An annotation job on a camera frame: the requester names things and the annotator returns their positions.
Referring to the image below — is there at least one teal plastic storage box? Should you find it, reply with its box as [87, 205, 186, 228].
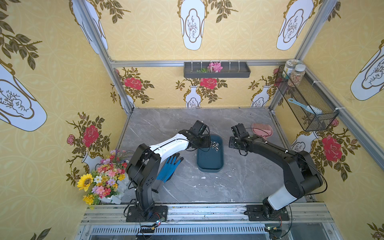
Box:
[197, 135, 224, 173]

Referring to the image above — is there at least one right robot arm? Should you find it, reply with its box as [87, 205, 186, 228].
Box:
[229, 135, 324, 211]

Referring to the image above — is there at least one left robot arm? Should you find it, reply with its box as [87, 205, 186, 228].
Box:
[126, 129, 211, 212]

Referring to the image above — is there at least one pink plastic comb brush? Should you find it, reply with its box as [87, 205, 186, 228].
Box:
[251, 123, 274, 140]

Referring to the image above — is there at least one blue grey work glove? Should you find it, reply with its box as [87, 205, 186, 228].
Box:
[152, 153, 184, 193]

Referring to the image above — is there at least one light blue brush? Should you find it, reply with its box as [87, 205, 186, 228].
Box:
[288, 98, 323, 115]

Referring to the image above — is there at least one pink flower on shelf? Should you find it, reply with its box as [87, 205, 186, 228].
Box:
[208, 62, 223, 73]

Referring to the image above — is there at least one spice jar white lid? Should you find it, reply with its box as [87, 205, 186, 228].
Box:
[288, 64, 306, 87]

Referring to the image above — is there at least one glass jar behind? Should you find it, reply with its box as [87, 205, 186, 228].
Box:
[282, 59, 302, 79]

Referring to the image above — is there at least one colourful artificial flower bouquet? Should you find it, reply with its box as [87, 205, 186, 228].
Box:
[77, 150, 134, 206]

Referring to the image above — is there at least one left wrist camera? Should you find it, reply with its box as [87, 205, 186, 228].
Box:
[190, 121, 207, 136]

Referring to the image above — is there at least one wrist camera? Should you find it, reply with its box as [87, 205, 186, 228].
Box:
[190, 121, 207, 136]
[231, 124, 249, 139]

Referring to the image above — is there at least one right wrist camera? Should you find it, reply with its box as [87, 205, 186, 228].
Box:
[231, 124, 249, 139]

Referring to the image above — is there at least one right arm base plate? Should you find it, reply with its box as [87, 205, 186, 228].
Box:
[244, 205, 290, 222]

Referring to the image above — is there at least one dark grey wall shelf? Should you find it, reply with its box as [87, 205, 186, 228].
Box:
[184, 61, 251, 79]

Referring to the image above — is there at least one black wire mesh basket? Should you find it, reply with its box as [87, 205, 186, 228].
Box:
[276, 66, 340, 132]

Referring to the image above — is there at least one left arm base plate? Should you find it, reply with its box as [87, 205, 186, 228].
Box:
[123, 205, 168, 223]

